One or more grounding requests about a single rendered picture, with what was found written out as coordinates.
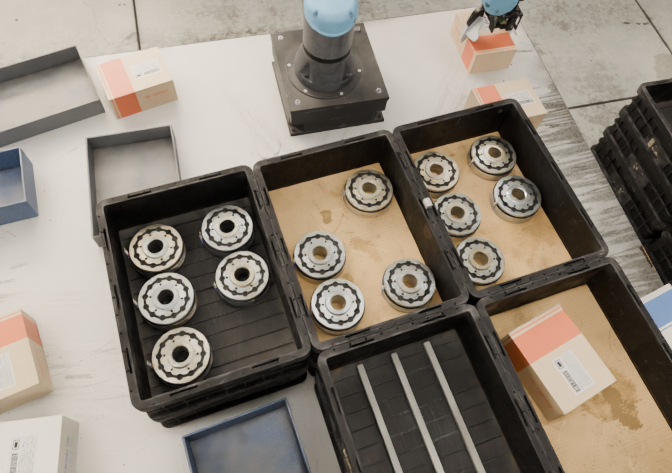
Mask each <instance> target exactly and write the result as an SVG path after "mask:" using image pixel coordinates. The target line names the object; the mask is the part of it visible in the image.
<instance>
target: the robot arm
mask: <svg viewBox="0 0 672 473"><path fill-rule="evenodd" d="M519 1H524V0H481V2H482V4H481V5H479V6H478V7H477V8H476V9H475V10H474V11H473V12H472V13H471V15H470V17H469V18H468V20H467V22H466V25H465V27H464V29H463V32H462V34H461V38H460V42H461V43H462V42H463V41H464V40H465V39H466V38H467V36H468V37H469V38H470V39H471V40H472V41H473V42H475V41H477V40H478V38H479V30H480V28H481V27H482V26H483V25H484V24H485V18H483V16H484V15H486V16H487V18H488V20H489V22H490V23H489V27H488V28H489V30H490V32H491V33H493V31H494V29H496V28H499V30H500V29H505V30H506V31H508V32H509V34H511V32H512V31H513V32H514V33H515V35H516V36H517V32H516V29H517V27H518V25H519V23H520V21H521V19H522V17H523V13H522V11H521V9H520V7H519V6H518V4H519ZM302 9H303V41H302V44H301V46H300V48H299V50H298V51H297V53H296V56H295V59H294V72H295V75H296V77H297V78H298V80H299V81H300V82H301V83H302V84H303V85H304V86H306V87H308V88H309V89H312V90H314V91H318V92H335V91H338V90H341V89H343V88H344V87H346V86H347V85H348V84H349V83H350V82H351V81H352V79H353V77H354V72H355V60H354V57H353V53H352V50H351V46H352V41H353V35H354V29H355V23H356V19H357V16H358V0H302ZM484 13H485V14H484ZM518 16H519V18H520V19H519V21H518V23H517V25H516V21H517V18H518Z"/></svg>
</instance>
